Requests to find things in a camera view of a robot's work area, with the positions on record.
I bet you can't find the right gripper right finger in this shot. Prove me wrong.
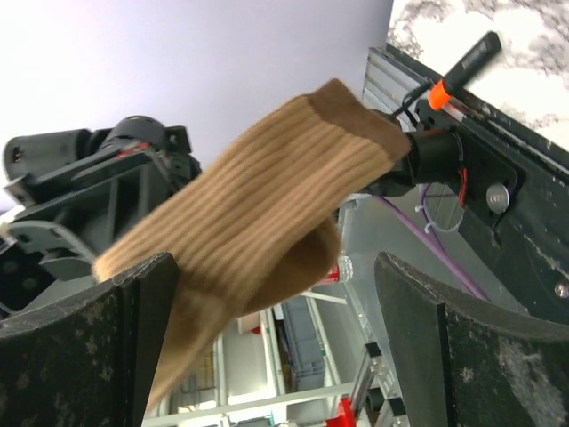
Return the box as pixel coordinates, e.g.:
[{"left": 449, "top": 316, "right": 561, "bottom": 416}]
[{"left": 374, "top": 253, "right": 568, "bottom": 426}]

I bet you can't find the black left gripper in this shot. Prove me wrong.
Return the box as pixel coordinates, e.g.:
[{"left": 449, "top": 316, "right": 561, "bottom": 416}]
[{"left": 1, "top": 116, "right": 200, "bottom": 311}]

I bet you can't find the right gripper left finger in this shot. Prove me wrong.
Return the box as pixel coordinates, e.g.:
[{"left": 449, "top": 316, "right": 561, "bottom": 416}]
[{"left": 1, "top": 253, "right": 180, "bottom": 426}]

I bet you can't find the black orange marker pen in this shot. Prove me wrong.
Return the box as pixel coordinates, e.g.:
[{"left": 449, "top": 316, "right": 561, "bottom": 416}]
[{"left": 427, "top": 31, "right": 502, "bottom": 110}]

